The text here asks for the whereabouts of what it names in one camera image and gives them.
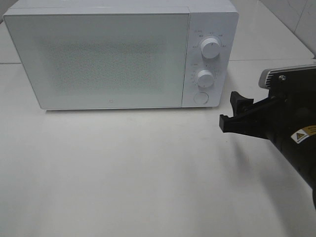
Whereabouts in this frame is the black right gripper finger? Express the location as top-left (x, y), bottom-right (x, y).
top-left (230, 91), bottom-right (254, 116)
top-left (219, 98), bottom-right (272, 137)

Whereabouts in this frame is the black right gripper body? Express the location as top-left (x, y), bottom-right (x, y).
top-left (261, 71), bottom-right (316, 138)

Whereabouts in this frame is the round white door-release button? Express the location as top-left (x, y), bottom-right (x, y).
top-left (194, 92), bottom-right (209, 105)

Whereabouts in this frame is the white timer knob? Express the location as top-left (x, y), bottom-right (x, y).
top-left (196, 70), bottom-right (214, 88)

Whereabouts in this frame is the white microwave door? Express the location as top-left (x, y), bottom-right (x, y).
top-left (4, 14), bottom-right (189, 110)

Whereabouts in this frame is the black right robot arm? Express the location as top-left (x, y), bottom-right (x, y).
top-left (219, 69), bottom-right (316, 191)

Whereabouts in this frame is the upper white control knob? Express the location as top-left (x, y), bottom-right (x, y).
top-left (200, 36), bottom-right (221, 59)

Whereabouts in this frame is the white microwave oven body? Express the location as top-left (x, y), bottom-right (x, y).
top-left (3, 0), bottom-right (239, 109)

